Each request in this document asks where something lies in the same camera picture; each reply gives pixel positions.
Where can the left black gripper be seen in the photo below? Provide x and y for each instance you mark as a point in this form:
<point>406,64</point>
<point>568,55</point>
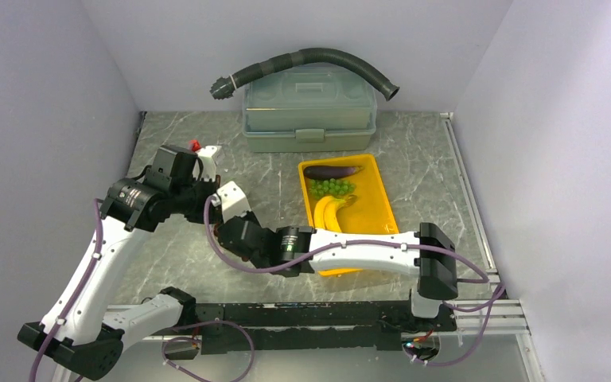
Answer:
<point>211,186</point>

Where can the green toy grapes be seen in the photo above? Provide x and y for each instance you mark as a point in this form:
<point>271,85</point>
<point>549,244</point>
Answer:
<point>330,187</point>

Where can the purple toy eggplant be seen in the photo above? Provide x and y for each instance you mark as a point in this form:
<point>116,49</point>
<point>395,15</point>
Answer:
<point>322,173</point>

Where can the yellow plastic tray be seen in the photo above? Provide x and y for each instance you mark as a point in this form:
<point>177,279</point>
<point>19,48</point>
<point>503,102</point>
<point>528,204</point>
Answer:
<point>372,213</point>

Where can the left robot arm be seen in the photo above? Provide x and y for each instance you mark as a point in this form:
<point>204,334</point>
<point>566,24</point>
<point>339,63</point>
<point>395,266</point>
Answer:
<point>78,333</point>

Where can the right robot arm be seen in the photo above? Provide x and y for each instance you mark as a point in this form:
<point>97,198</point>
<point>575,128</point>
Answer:
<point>427,255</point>

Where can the yellow toy bananas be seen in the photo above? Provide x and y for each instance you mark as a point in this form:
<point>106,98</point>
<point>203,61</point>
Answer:
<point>326,210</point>

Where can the grey plastic storage box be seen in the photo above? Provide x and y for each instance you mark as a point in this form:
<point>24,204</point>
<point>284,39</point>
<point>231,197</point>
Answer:
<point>314,108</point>

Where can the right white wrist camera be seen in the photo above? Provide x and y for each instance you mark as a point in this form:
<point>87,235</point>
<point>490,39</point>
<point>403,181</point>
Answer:
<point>231,200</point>

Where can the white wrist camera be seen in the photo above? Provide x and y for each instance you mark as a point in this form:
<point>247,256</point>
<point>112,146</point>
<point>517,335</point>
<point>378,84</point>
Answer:
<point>209,156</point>
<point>231,200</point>

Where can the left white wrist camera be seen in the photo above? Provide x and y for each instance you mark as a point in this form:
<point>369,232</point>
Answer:
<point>209,156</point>

